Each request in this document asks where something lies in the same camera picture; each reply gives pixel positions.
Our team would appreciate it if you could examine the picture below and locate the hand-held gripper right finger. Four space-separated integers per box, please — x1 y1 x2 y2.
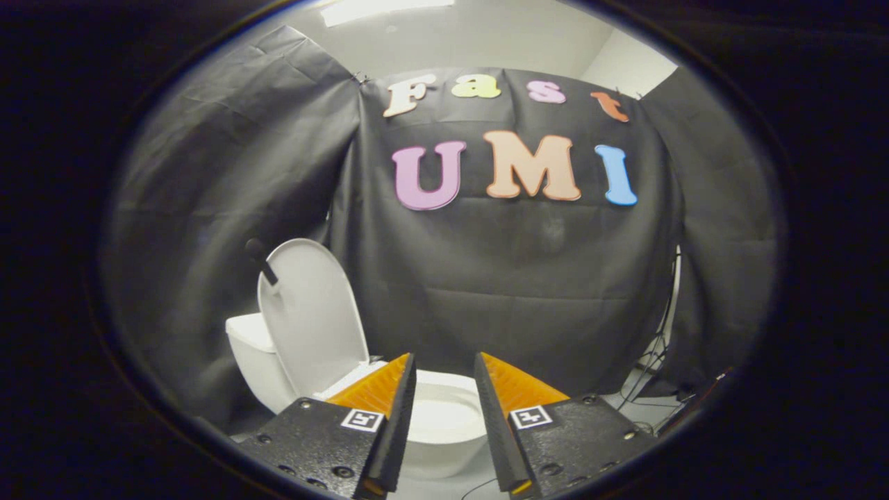
474 351 660 499

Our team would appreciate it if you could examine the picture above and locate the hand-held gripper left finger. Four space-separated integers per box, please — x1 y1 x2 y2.
236 352 417 500

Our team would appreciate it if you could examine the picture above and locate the white toilet lid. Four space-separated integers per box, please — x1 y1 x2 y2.
257 238 370 401

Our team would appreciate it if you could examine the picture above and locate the white toilet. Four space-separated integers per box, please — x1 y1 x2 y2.
226 312 490 480

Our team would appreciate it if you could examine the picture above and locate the black lid pull tab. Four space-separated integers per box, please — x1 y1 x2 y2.
244 238 280 287

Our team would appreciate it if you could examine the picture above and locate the black backdrop cloth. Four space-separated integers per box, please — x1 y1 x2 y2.
104 24 782 435

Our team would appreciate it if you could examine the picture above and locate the black tripod stand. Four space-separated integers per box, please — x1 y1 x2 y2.
653 247 684 369

